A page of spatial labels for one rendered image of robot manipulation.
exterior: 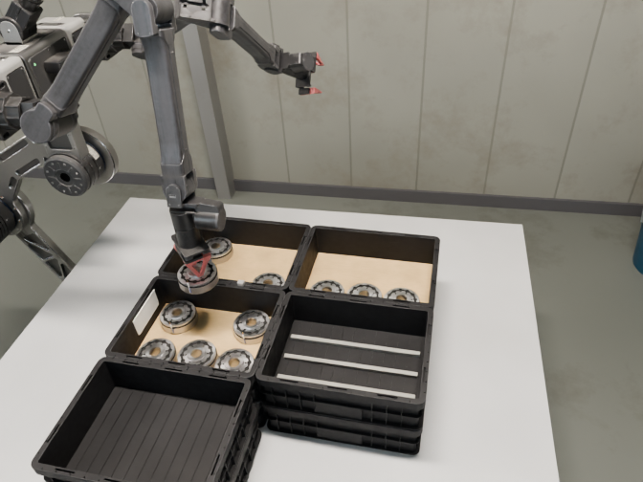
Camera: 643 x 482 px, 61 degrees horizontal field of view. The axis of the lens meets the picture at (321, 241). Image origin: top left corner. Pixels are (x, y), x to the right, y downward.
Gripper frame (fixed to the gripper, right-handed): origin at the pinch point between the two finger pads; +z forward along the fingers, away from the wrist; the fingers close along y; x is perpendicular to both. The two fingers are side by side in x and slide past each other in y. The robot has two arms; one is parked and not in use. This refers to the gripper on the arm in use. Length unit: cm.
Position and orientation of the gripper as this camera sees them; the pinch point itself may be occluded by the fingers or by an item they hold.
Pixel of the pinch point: (196, 268)
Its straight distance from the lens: 145.1
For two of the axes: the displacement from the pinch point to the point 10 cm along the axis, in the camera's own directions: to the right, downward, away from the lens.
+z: 0.4, 7.7, 6.4
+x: -8.5, 3.6, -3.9
